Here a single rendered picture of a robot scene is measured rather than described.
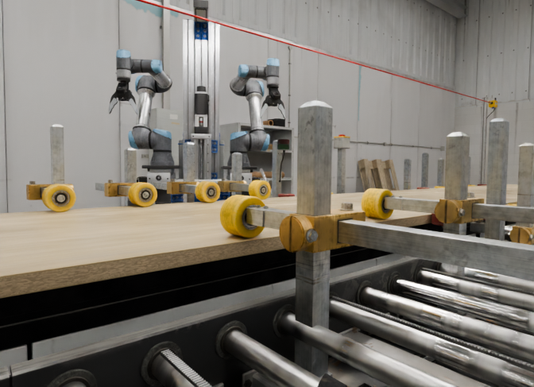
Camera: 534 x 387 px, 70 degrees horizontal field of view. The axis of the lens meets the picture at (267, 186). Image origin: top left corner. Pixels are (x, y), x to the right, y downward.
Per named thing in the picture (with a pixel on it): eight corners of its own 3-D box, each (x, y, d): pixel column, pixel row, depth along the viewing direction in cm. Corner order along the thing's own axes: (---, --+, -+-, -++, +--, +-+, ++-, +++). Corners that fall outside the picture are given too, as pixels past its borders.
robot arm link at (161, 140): (169, 149, 240) (169, 128, 239) (148, 149, 239) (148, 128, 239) (173, 150, 252) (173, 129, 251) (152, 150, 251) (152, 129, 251)
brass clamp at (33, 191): (26, 199, 128) (25, 183, 127) (70, 197, 136) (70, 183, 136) (29, 200, 123) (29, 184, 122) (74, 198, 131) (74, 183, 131)
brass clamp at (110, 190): (103, 195, 143) (103, 182, 143) (138, 195, 152) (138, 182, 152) (109, 197, 139) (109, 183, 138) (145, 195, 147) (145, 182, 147)
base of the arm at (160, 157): (152, 165, 252) (152, 150, 252) (175, 165, 255) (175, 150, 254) (148, 165, 237) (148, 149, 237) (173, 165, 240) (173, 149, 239)
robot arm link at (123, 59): (133, 53, 214) (128, 48, 206) (133, 72, 215) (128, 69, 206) (118, 52, 214) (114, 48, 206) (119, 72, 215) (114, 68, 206)
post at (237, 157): (230, 253, 180) (231, 152, 178) (237, 252, 183) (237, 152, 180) (235, 254, 178) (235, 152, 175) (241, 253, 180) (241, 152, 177)
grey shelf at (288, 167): (217, 247, 483) (218, 125, 475) (271, 239, 540) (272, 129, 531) (237, 254, 448) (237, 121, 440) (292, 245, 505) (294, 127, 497)
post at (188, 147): (183, 253, 164) (183, 141, 162) (190, 252, 167) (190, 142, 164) (187, 254, 162) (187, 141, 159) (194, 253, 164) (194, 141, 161)
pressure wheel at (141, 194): (135, 177, 128) (155, 189, 132) (123, 198, 126) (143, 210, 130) (142, 178, 123) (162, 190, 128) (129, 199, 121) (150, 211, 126)
